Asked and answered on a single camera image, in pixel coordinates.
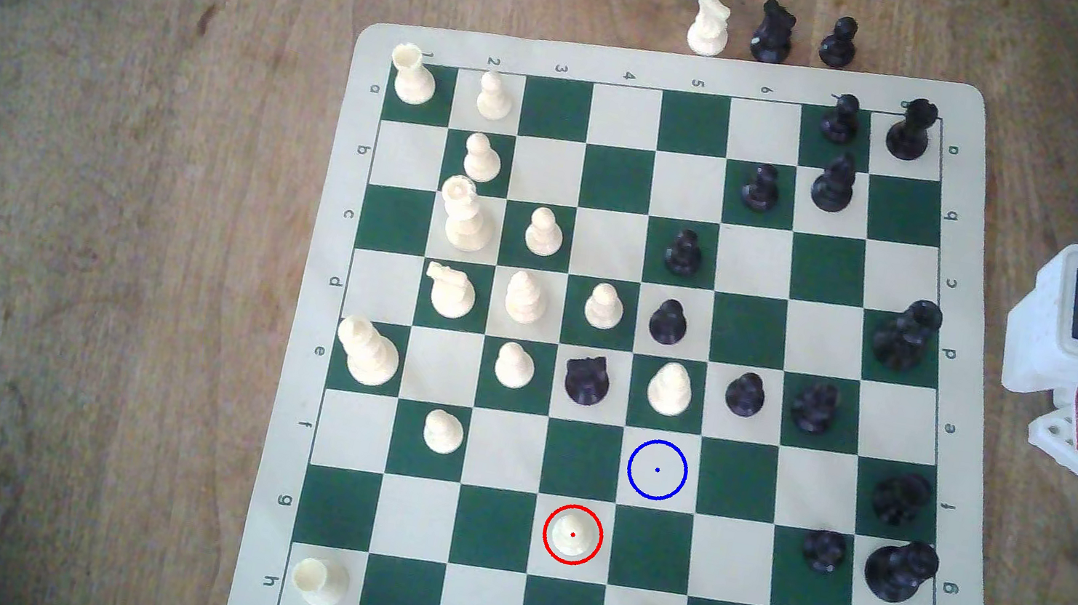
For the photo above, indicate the white pawn chess piece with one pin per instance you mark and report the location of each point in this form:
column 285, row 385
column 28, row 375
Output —
column 604, row 309
column 543, row 235
column 514, row 368
column 575, row 526
column 494, row 99
column 482, row 162
column 443, row 433

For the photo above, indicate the black rook chess piece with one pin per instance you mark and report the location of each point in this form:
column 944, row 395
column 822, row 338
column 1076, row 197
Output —
column 909, row 133

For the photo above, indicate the black queen chess piece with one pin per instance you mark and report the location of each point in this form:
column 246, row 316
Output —
column 903, row 339

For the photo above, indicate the black bishop chess piece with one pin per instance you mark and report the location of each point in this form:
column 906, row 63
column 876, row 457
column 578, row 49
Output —
column 833, row 186
column 901, row 500

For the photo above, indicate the black pawn chess piece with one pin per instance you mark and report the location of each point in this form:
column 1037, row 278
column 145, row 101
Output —
column 684, row 254
column 760, row 191
column 668, row 323
column 840, row 123
column 838, row 47
column 825, row 552
column 745, row 396

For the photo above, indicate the black knight chess piece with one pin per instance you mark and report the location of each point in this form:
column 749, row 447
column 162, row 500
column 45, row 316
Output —
column 772, row 36
column 587, row 381
column 815, row 410

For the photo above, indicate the black king chess piece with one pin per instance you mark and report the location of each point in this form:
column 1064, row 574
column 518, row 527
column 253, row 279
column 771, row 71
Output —
column 897, row 573

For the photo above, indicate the white knight chess piece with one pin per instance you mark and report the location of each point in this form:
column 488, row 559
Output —
column 709, row 28
column 451, row 295

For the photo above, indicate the white bishop chess piece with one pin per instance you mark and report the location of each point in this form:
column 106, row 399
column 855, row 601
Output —
column 525, row 300
column 669, row 392

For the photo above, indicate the white queen chess piece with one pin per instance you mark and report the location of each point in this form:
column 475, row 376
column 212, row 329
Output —
column 466, row 220

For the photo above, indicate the white rook chess piece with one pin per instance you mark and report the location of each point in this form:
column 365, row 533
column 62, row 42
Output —
column 413, row 79
column 319, row 583

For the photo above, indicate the white king chess piece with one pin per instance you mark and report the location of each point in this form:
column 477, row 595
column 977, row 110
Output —
column 368, row 353

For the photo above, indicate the green white chessboard mat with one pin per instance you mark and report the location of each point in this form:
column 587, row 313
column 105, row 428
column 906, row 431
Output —
column 616, row 178

